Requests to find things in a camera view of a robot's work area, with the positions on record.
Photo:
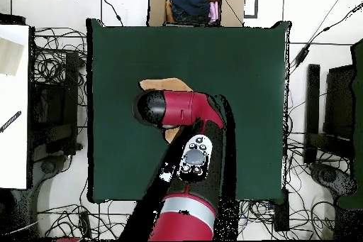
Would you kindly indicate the tan terry towel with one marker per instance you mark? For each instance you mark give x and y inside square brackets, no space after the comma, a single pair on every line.
[164,84]

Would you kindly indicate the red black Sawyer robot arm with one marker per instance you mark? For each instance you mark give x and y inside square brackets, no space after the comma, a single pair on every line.
[187,219]

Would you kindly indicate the dark green table cloth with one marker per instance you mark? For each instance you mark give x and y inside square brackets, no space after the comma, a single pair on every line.
[127,54]

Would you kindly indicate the tan garment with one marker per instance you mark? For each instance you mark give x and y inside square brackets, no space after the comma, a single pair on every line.
[169,12]

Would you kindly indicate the pink garment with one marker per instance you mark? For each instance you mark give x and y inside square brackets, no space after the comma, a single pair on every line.
[214,12]

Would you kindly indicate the brown cardboard box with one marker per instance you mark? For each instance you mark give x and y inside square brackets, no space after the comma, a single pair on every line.
[156,6]

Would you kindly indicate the dark blue jeans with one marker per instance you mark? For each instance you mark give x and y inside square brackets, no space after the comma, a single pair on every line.
[188,2]

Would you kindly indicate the grey chair base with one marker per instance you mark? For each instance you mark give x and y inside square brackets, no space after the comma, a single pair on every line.
[48,166]

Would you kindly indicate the white desk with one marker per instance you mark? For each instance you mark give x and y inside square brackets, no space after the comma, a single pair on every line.
[14,154]

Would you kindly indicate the black striped tool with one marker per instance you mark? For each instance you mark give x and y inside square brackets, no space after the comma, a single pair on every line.
[10,121]

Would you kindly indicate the dark green fabric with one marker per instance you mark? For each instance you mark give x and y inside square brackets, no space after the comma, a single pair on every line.
[358,111]

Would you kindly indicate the beige paper sheet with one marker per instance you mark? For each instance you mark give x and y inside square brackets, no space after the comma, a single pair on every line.
[10,57]

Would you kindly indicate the black chair frame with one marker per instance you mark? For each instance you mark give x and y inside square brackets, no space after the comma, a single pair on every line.
[313,97]

